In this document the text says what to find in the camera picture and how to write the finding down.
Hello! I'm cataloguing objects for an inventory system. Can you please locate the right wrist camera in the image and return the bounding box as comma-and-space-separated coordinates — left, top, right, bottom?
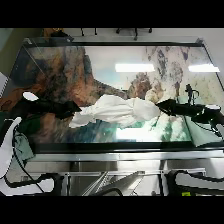
184, 83, 200, 106

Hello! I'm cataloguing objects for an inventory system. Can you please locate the black office chair base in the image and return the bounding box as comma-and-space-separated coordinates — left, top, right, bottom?
114, 27, 153, 41

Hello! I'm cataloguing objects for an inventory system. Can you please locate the black cable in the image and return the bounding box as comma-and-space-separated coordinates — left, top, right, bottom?
11, 131, 46, 194
195, 120, 224, 138

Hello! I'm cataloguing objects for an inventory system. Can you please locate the silver frame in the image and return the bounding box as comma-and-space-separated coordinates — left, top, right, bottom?
6, 35, 224, 197

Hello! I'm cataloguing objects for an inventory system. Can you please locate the white shirt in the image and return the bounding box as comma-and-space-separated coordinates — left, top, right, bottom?
68, 93, 163, 130

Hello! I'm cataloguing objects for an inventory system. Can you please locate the dark green garment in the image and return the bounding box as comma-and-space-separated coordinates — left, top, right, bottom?
19, 114, 45, 135

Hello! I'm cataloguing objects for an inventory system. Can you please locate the brown garment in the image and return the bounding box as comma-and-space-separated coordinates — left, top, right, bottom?
0, 84, 45, 113

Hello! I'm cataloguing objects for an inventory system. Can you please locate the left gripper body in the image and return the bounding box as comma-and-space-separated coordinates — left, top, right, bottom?
54, 100, 83, 120

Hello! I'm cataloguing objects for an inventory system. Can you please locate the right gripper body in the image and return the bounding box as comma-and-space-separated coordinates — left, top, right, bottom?
155, 98, 178, 117

